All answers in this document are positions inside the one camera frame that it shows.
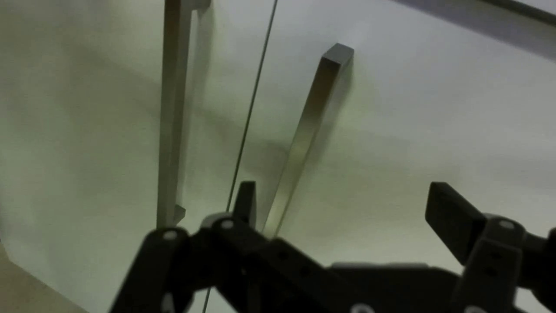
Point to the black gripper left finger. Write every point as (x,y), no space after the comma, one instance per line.
(231,272)

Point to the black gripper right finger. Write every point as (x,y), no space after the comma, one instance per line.
(487,255)

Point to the white cupboard door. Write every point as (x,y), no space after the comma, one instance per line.
(435,115)
(75,115)

